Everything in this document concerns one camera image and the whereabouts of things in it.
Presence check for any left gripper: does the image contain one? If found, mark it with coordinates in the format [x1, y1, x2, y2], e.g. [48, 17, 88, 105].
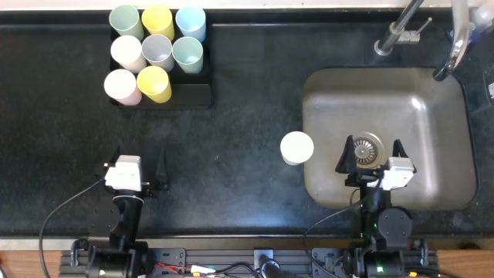
[109, 145, 171, 198]

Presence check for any black tray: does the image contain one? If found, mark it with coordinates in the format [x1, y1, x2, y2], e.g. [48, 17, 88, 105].
[109, 9, 214, 110]

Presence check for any white cup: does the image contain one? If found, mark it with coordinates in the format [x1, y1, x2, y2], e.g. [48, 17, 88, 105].
[279, 131, 315, 166]
[110, 35, 147, 74]

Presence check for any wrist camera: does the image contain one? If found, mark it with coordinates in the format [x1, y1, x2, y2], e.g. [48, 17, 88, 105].
[103, 154, 143, 193]
[366, 155, 416, 190]

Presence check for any green cup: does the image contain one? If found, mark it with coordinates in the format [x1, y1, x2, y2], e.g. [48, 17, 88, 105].
[171, 36, 205, 75]
[108, 5, 145, 41]

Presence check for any black cable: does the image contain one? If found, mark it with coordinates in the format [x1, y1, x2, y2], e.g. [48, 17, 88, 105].
[302, 175, 384, 278]
[38, 178, 107, 278]

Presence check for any steel sink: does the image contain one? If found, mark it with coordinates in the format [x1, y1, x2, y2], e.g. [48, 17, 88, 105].
[302, 67, 479, 212]

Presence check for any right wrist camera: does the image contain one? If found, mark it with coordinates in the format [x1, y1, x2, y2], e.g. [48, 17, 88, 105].
[366, 155, 416, 190]

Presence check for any steel tap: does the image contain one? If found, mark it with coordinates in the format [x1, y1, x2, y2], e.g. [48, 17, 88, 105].
[373, 0, 472, 82]

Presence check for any yellow cup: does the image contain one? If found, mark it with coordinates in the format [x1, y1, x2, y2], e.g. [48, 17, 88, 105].
[140, 5, 175, 42]
[136, 65, 173, 104]

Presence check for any blue cup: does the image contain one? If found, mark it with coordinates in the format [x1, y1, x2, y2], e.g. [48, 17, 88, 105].
[174, 6, 207, 42]

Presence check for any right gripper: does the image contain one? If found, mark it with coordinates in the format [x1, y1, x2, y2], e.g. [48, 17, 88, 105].
[334, 134, 417, 189]

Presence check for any mounting rail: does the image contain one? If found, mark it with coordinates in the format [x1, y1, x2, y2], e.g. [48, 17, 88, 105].
[59, 246, 441, 278]

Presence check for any blue soap bottle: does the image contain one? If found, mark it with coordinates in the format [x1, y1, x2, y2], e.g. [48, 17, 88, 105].
[447, 2, 494, 46]

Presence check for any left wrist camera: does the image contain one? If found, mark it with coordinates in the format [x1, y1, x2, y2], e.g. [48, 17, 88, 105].
[103, 154, 143, 193]

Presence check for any pink cup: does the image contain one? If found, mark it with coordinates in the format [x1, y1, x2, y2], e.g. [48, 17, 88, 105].
[103, 68, 143, 107]

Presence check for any grey cup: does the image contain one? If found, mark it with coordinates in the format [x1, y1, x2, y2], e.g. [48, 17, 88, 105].
[141, 34, 175, 73]

